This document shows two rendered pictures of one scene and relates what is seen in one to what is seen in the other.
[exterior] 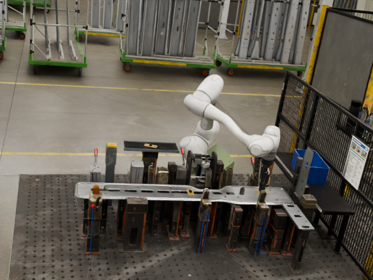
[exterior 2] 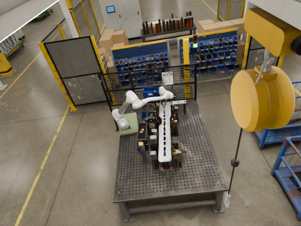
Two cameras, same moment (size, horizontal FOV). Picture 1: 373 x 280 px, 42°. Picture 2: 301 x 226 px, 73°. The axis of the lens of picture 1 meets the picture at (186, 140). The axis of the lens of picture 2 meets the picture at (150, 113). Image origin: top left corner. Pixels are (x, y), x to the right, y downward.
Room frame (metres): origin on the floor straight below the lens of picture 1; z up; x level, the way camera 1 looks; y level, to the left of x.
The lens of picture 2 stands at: (1.96, 2.27, 3.40)
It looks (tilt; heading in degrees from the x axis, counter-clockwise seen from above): 40 degrees down; 293
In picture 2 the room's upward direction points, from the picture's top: 11 degrees counter-clockwise
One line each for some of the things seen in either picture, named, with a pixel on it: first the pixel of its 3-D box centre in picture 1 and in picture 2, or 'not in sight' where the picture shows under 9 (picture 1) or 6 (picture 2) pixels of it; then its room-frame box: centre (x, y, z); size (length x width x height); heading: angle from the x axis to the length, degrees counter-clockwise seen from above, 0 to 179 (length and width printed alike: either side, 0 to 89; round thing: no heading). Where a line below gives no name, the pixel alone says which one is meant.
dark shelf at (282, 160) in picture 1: (310, 180); (154, 95); (3.13, -0.90, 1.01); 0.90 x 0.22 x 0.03; 13
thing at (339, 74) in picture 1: (332, 105); (82, 76); (5.22, -1.55, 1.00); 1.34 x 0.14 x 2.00; 18
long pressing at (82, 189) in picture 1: (187, 193); (165, 127); (2.72, -0.05, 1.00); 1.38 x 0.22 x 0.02; 103
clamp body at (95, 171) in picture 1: (94, 193); (154, 160); (2.76, 0.54, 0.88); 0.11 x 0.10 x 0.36; 13
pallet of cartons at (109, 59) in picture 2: not in sight; (109, 65); (5.28, -3.06, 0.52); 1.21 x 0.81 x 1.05; 112
